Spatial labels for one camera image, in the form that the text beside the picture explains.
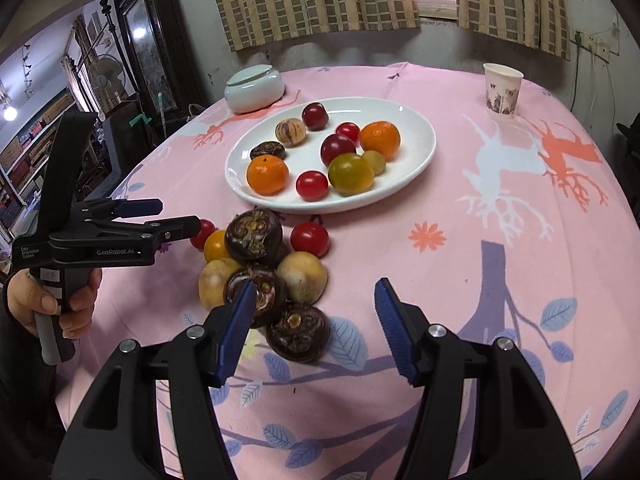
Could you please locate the orange-yellow tomato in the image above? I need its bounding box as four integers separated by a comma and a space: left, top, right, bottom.
203, 230, 230, 262

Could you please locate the tan potato-like fruit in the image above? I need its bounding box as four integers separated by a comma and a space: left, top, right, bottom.
198, 258, 242, 311

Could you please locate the dark water chestnut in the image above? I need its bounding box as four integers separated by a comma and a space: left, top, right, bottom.
224, 208, 284, 266
266, 306, 331, 363
224, 266, 286, 328
250, 141, 286, 160

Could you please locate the small orange mandarin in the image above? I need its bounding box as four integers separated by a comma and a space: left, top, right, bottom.
246, 155, 288, 195

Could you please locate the tan round fruit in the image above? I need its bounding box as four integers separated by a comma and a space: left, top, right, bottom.
276, 252, 329, 306

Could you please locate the striped pepino melon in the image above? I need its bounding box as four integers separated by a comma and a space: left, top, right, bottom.
274, 118, 307, 148

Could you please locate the dark water chestnut front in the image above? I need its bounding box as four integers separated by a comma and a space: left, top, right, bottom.
266, 306, 331, 363

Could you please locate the dark red plum back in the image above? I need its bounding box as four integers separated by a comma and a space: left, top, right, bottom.
302, 102, 329, 131

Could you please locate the dark red plum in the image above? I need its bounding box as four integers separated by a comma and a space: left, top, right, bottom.
320, 133, 356, 167
302, 102, 329, 131

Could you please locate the dark red plum front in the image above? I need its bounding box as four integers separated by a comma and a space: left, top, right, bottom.
320, 133, 356, 167

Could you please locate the green-yellow citrus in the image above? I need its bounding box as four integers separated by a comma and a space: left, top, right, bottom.
328, 153, 375, 195

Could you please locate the small yellow-green lime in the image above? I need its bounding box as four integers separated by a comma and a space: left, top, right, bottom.
361, 150, 386, 177

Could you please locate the large orange mandarin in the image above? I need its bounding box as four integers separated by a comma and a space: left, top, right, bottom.
359, 122, 401, 160

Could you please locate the person's left hand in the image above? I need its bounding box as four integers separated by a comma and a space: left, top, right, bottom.
8, 269, 102, 340

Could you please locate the dark water chestnut top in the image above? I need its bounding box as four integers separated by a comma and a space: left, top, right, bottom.
224, 208, 284, 266

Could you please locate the standing fan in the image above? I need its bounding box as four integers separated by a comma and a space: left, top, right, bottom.
88, 54, 127, 114

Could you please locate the dark wooden cabinet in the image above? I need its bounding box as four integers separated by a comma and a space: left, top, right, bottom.
114, 0, 205, 136

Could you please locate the red cherry tomato back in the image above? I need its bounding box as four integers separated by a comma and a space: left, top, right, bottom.
290, 222, 331, 259

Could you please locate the white lidded ceramic jar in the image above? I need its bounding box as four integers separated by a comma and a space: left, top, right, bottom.
224, 64, 285, 114

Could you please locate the white oval plate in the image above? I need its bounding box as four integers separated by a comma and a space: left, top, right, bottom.
224, 96, 437, 214

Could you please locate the patterned paper cup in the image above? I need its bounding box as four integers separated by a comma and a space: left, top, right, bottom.
484, 63, 524, 118

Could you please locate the right checkered curtain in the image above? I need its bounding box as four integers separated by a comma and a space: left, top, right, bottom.
457, 0, 570, 61

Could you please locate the wall power outlet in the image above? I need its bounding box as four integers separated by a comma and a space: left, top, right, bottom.
570, 29, 612, 63

